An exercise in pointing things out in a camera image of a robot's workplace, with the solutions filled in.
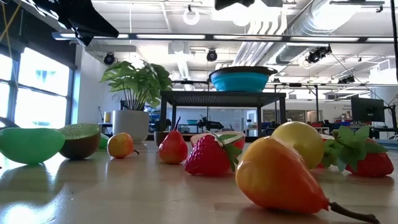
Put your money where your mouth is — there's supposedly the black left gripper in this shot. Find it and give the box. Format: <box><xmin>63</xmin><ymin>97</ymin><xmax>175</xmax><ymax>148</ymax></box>
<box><xmin>18</xmin><ymin>0</ymin><xmax>120</xmax><ymax>47</ymax></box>

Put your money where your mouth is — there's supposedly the blue collapsible colander bowl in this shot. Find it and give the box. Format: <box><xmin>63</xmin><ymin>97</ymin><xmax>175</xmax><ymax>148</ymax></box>
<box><xmin>208</xmin><ymin>65</ymin><xmax>279</xmax><ymax>93</ymax></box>

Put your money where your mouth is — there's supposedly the large window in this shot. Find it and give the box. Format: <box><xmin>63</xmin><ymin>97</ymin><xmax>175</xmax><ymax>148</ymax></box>
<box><xmin>0</xmin><ymin>46</ymin><xmax>72</xmax><ymax>129</ymax></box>

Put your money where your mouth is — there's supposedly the overhead LED light bar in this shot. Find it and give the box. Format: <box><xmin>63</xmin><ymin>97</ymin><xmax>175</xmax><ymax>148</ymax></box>
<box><xmin>52</xmin><ymin>30</ymin><xmax>398</xmax><ymax>44</ymax></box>

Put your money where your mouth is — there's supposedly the green plant in white pot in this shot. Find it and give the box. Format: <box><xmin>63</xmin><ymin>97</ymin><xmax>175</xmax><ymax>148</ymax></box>
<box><xmin>99</xmin><ymin>59</ymin><xmax>174</xmax><ymax>144</ymax></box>

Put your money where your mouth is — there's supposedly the orange toy pear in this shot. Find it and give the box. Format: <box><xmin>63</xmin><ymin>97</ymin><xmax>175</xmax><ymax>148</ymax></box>
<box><xmin>106</xmin><ymin>132</ymin><xmax>140</xmax><ymax>159</ymax></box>
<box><xmin>235</xmin><ymin>136</ymin><xmax>381</xmax><ymax>224</ymax></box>

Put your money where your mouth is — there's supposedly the red toy pear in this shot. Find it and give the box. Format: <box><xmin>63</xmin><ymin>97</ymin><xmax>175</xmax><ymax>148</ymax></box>
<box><xmin>158</xmin><ymin>116</ymin><xmax>189</xmax><ymax>165</ymax></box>

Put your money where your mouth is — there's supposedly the perforated metal shelf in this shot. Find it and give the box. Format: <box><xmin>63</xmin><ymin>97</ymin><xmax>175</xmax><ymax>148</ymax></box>
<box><xmin>159</xmin><ymin>90</ymin><xmax>287</xmax><ymax>139</ymax></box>

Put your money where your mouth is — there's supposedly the yellow toy lemon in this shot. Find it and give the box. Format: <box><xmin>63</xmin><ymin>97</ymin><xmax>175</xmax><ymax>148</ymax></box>
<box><xmin>271</xmin><ymin>121</ymin><xmax>325</xmax><ymax>170</ymax></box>

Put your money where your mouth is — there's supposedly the black background monitor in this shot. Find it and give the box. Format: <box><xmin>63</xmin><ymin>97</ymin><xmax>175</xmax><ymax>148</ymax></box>
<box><xmin>351</xmin><ymin>96</ymin><xmax>386</xmax><ymax>123</ymax></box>

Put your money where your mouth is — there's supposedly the black monitor stand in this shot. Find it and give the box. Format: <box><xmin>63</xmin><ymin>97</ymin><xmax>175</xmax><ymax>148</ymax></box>
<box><xmin>385</xmin><ymin>104</ymin><xmax>398</xmax><ymax>129</ymax></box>

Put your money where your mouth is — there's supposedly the yellow hanging cable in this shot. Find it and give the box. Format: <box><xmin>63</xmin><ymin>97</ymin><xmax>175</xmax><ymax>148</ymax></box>
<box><xmin>0</xmin><ymin>0</ymin><xmax>23</xmax><ymax>43</ymax></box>

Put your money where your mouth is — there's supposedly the white hanging ring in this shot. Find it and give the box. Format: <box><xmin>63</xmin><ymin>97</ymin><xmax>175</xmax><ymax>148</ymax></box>
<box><xmin>182</xmin><ymin>8</ymin><xmax>200</xmax><ymax>26</ymax></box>

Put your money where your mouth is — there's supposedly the black curved bracket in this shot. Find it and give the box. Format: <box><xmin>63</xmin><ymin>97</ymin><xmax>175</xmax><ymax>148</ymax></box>
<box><xmin>0</xmin><ymin>116</ymin><xmax>20</xmax><ymax>130</ymax></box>

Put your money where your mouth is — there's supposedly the silver ventilation duct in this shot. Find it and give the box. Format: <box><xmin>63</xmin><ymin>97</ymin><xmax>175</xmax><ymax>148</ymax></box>
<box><xmin>275</xmin><ymin>0</ymin><xmax>346</xmax><ymax>65</ymax></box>

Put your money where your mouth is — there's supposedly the black metal gantry frame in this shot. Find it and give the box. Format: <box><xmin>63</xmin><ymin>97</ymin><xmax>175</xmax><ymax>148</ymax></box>
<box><xmin>172</xmin><ymin>80</ymin><xmax>321</xmax><ymax>125</ymax></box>

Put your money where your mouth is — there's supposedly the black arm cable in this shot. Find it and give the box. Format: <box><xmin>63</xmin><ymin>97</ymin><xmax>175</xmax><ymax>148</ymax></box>
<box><xmin>390</xmin><ymin>0</ymin><xmax>398</xmax><ymax>82</ymax></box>

